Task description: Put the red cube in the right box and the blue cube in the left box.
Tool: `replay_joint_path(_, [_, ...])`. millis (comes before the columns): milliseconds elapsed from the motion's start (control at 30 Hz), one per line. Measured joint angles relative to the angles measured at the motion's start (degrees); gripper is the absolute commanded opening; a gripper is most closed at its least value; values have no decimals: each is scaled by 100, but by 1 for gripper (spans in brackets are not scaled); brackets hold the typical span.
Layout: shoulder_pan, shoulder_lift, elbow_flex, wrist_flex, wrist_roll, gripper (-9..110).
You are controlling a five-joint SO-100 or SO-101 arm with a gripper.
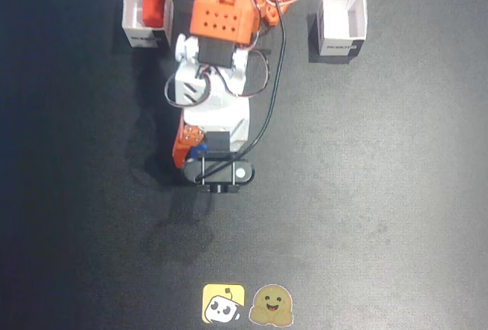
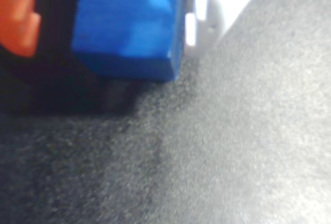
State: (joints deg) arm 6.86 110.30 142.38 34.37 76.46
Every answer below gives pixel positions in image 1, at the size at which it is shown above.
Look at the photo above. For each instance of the orange and white robot arm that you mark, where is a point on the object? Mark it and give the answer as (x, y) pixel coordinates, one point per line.
(217, 13)

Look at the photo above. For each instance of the dark grey felt mat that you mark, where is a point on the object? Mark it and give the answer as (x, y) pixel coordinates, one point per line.
(362, 193)

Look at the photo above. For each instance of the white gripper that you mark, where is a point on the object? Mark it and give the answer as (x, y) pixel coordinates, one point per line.
(218, 142)

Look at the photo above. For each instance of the white cardboard box black label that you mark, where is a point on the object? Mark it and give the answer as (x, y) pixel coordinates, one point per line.
(146, 38)
(339, 21)

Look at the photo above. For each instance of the blue cube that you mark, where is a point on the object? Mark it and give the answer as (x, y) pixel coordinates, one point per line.
(200, 151)

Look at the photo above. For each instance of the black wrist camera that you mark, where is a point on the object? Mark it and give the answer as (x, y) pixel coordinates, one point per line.
(217, 172)

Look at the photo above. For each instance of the red cube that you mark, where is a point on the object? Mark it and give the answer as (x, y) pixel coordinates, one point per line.
(153, 11)

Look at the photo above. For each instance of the hugging face emoji sticker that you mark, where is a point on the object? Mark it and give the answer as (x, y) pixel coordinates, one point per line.
(271, 305)

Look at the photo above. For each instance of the yellow robot face sticker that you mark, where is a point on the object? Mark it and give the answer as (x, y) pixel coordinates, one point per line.
(223, 303)

